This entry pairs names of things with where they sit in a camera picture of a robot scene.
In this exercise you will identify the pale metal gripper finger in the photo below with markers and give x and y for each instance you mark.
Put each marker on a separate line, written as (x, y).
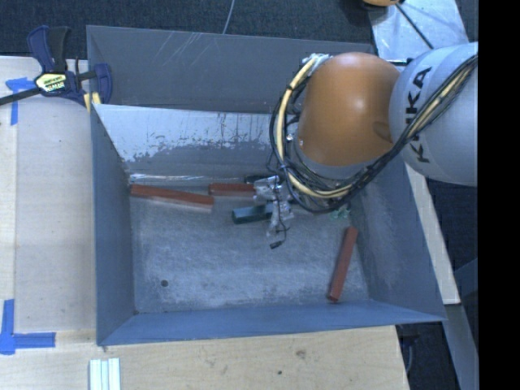
(266, 188)
(279, 214)

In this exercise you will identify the dark green flat block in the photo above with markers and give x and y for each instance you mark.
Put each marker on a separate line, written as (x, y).
(248, 215)

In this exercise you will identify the red-brown flat block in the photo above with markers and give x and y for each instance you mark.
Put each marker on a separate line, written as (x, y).
(172, 196)
(343, 264)
(231, 189)

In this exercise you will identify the grey metal bin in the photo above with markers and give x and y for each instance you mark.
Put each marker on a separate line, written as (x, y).
(227, 266)

